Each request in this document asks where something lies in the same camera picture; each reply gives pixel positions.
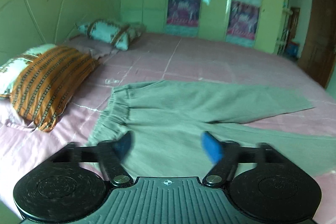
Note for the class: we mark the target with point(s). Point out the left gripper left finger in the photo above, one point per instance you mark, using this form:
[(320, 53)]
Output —
[(111, 154)]

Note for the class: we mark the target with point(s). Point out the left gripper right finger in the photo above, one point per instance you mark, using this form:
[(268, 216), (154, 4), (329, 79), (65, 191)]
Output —
[(224, 157)]

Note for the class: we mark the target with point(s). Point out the grey-green pants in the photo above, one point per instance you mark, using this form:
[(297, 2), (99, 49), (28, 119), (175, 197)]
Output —
[(168, 118)]

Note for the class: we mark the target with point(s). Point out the pink bed sheet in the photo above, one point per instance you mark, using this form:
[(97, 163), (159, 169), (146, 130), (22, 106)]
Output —
[(157, 57)]

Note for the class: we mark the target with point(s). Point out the orange striped pillow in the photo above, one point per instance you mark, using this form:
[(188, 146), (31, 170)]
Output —
[(43, 89)]

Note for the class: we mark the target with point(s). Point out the white patterned pillow far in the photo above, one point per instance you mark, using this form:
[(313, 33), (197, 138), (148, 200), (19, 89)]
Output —
[(117, 34)]

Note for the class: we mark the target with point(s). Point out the white patterned pillow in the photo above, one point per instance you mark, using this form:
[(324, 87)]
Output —
[(117, 34), (13, 67)]

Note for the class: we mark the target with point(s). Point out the white patterned pillow near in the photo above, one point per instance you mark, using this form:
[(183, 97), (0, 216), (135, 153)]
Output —
[(13, 67)]

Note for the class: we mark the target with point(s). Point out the brown wooden door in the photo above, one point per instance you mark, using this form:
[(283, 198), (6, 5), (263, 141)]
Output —
[(318, 55)]

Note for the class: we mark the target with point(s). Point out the lower left poster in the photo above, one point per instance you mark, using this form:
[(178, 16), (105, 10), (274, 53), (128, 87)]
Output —
[(183, 17)]

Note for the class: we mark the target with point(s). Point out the lower right poster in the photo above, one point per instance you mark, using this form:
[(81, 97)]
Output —
[(242, 25)]

